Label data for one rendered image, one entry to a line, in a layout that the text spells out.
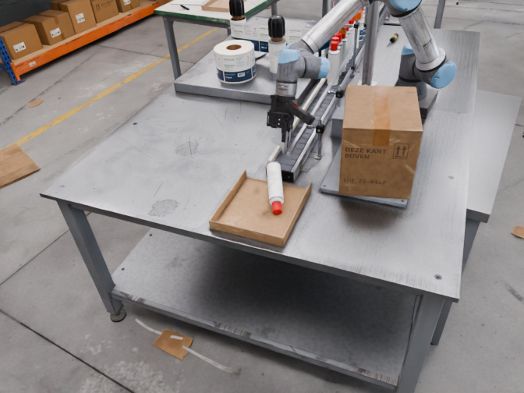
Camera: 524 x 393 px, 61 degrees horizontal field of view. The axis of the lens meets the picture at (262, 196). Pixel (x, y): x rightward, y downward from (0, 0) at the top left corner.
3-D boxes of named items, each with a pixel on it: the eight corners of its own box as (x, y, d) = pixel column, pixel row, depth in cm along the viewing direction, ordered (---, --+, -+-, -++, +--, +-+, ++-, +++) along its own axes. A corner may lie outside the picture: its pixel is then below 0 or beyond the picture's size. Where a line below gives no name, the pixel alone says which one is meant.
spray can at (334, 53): (329, 81, 218) (331, 39, 205) (339, 83, 216) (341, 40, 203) (325, 85, 214) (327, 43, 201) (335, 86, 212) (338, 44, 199)
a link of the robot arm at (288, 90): (299, 83, 159) (292, 84, 152) (298, 95, 161) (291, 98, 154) (280, 80, 162) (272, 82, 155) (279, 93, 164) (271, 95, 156)
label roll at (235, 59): (215, 84, 223) (211, 56, 213) (219, 68, 238) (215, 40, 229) (255, 82, 222) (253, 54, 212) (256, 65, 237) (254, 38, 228)
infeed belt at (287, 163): (362, 27, 283) (362, 21, 281) (375, 28, 281) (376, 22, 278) (269, 176, 168) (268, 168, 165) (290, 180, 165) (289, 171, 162)
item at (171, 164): (252, 19, 318) (252, 15, 317) (479, 34, 270) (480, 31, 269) (40, 196, 171) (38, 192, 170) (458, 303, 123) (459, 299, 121)
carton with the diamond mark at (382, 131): (342, 146, 178) (346, 84, 161) (405, 150, 174) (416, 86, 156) (338, 194, 155) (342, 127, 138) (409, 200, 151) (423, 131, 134)
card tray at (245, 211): (246, 177, 170) (245, 168, 167) (311, 190, 161) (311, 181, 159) (210, 228, 149) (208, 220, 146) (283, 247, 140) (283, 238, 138)
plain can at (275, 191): (265, 170, 164) (269, 216, 152) (267, 161, 160) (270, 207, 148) (279, 170, 164) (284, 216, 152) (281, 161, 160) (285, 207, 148)
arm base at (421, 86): (398, 85, 211) (400, 65, 205) (430, 90, 204) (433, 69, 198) (387, 98, 201) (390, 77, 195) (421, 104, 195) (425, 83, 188)
